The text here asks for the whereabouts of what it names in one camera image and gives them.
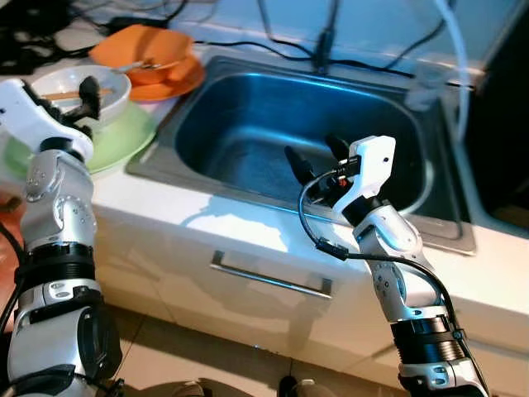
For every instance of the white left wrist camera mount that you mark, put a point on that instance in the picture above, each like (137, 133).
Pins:
(25, 116)

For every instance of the small black power adapter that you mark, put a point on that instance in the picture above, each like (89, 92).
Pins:
(132, 22)

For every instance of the metal spoon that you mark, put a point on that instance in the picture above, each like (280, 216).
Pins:
(136, 64)

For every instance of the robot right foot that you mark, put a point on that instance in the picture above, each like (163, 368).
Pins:
(302, 387)

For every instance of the metal sink faucet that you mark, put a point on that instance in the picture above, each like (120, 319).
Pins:
(324, 37)

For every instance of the orange plate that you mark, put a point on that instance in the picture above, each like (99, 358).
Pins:
(178, 87)

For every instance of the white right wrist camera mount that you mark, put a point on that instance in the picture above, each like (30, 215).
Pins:
(370, 169)

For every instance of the white ribbed bowl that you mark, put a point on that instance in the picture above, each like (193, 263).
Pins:
(116, 93)

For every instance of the orange square bowl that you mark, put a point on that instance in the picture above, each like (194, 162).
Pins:
(140, 41)

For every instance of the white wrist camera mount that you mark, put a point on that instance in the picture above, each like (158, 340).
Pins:
(25, 116)
(370, 169)

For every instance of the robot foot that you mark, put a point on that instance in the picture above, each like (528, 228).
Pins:
(178, 389)
(302, 387)

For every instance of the large black power adapter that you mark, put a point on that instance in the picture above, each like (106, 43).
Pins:
(33, 10)

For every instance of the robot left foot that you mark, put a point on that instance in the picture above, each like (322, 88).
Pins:
(178, 389)

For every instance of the white kitchen cabinet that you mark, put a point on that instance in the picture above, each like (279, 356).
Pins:
(207, 318)

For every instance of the wooden chopsticks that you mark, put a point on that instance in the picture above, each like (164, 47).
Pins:
(62, 94)

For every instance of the stainless steel kitchen sink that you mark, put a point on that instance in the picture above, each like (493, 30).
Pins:
(248, 132)

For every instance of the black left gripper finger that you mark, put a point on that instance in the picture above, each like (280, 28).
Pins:
(91, 98)
(35, 93)

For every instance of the black appliance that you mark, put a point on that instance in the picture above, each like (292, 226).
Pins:
(496, 107)

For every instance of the light green plate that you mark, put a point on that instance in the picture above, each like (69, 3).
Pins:
(124, 139)

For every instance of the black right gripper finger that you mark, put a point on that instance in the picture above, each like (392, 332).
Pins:
(338, 149)
(299, 167)

